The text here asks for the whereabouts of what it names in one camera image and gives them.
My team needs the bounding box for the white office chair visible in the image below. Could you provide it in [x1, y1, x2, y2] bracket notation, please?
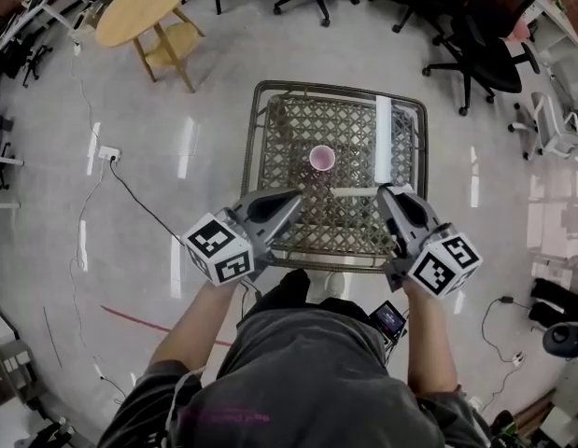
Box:
[506, 91, 578, 161]

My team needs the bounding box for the black power cable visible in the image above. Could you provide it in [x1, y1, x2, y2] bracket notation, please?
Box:
[108, 155, 186, 243]

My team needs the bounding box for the glass top wicker table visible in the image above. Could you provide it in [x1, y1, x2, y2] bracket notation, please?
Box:
[240, 79, 430, 273]

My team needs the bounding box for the person's gray shirt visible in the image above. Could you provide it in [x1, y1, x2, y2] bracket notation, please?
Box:
[98, 307, 491, 448]

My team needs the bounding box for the gray equipment box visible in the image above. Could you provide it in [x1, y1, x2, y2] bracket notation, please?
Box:
[0, 337, 38, 408]

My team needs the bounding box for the small device with screen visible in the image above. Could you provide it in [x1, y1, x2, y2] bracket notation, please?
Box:
[369, 300, 409, 343]

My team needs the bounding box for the black bag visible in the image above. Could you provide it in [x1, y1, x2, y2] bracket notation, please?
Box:
[529, 276, 578, 327]

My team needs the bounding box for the person's black trouser leg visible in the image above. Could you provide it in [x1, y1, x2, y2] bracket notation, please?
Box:
[254, 268, 314, 315]

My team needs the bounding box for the black power adaptor with cable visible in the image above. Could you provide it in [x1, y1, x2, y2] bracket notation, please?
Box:
[480, 295, 521, 363]

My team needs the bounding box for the white desk with clutter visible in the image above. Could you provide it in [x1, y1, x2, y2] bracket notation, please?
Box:
[530, 0, 578, 67]

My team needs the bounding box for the black mesh office chair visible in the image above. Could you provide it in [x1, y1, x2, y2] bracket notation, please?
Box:
[421, 0, 543, 117]

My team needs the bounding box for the white floor cable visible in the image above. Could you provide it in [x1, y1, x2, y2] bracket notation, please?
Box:
[67, 39, 106, 349]

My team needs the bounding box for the round wooden side table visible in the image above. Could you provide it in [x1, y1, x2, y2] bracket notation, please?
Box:
[94, 0, 207, 94]

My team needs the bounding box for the person's white shoe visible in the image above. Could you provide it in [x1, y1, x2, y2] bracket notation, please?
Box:
[311, 271, 346, 301]

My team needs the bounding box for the person's left forearm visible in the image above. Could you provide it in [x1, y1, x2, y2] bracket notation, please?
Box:
[148, 279, 241, 383]

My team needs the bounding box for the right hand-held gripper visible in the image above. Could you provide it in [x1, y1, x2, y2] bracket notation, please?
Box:
[375, 183, 485, 299]

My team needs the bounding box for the person's right forearm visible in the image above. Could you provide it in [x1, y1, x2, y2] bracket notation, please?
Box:
[402, 279, 460, 399]

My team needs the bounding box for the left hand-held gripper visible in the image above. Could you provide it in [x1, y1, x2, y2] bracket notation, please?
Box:
[181, 188, 304, 289]

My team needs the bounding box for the round black device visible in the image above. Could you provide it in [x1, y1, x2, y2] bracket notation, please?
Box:
[542, 321, 578, 359]

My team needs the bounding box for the pink cup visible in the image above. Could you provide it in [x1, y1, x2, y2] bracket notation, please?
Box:
[308, 144, 337, 173]

